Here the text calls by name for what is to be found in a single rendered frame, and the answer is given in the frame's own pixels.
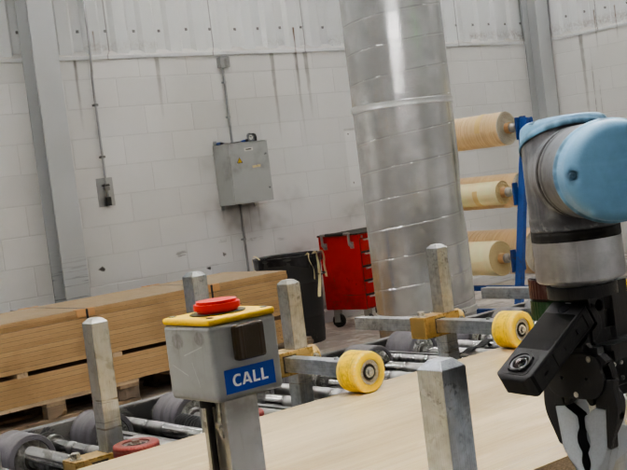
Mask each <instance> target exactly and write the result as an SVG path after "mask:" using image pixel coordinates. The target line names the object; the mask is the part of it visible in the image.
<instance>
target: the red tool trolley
mask: <svg viewBox="0 0 627 470"><path fill-rule="evenodd" d="M317 238H318V242H319V250H323V252H324V255H325V265H326V270H327V276H326V275H325V273H324V274H323V280H324V287H325V295H326V303H327V310H334V317H333V323H334V325H335V326H337V327H342V326H345V324H346V318H345V316H344V315H343V314H342V310H364V314H365V316H374V315H373V314H372V309H373V308H375V311H376V313H377V309H376V300H375V293H374V285H373V278H372V270H371V262H370V254H369V240H368V233H367V228H357V229H351V230H346V231H341V232H336V233H329V234H321V235H319V236H317Z"/></svg>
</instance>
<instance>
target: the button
mask: <svg viewBox="0 0 627 470"><path fill-rule="evenodd" d="M239 306H241V304H240V299H239V298H236V297H214V298H208V299H203V300H199V301H196V304H195V305H193V310H194V311H195V312H197V314H214V313H221V312H227V311H234V310H237V309H238V307H239Z"/></svg>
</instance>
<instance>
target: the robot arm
mask: <svg viewBox="0 0 627 470"><path fill-rule="evenodd" d="M519 155H520V157H521V158H522V169H523V178H524V185H525V194H526V201H527V210H528V217H529V226H530V232H531V241H532V247H533V255H534V263H535V271H536V282H537V283H539V284H543V285H546V287H547V296H548V299H549V300H558V301H564V302H552V303H551V304H550V305H549V307H548V308H547V309H546V311H545V312H544V313H543V314H542V316H541V317H540V318H539V319H538V321H537V322H536V324H535V325H534V326H533V327H532V329H531V330H530V331H529V332H528V334H527V335H526V336H525V338H524V339H523V340H522V342H521V343H520V344H519V345H518V347H517V348H516V349H515V350H514V352H513V353H512V354H511V356H510V357H509V358H508V360H507V361H506V362H505V363H504V365H503V366H501V368H500V369H499V370H498V371H497V376H498V377H499V379H500V380H501V381H502V383H503V385H504V387H505V388H506V390H507V392H508V393H513V394H524V395H531V396H540V395H541V394H542V393H543V391H544V403H545V408H546V411H547V414H548V417H549V419H550V423H551V425H552V427H553V429H554V432H555V434H556V435H557V437H558V440H559V442H560V443H561V444H563V446H564V449H565V451H566V453H567V455H568V457H569V459H570V460H571V462H572V464H573V465H574V466H575V467H576V469H577V470H613V468H614V466H615V462H616V460H617V459H618V458H619V457H620V456H622V455H623V454H624V453H625V452H626V451H627V424H624V423H622V422H623V419H624V415H625V409H626V403H625V397H624V394H626V393H627V284H626V278H620V277H621V276H624V274H625V273H626V264H625V255H624V247H623V238H622V233H621V226H620V223H621V222H626V221H627V118H623V117H606V115H604V114H602V113H599V112H585V113H576V114H568V115H561V116H556V117H547V118H542V119H539V120H537V121H533V122H529V123H527V124H525V125H524V126H523V127H522V128H521V130H520V145H519ZM616 278H618V279H616ZM585 399H586V400H587V401H586V400H585ZM587 402H588V403H589V405H590V406H595V405H596V408H595V409H594V410H592V411H591V412H590V410H589V405H588V403H587Z"/></svg>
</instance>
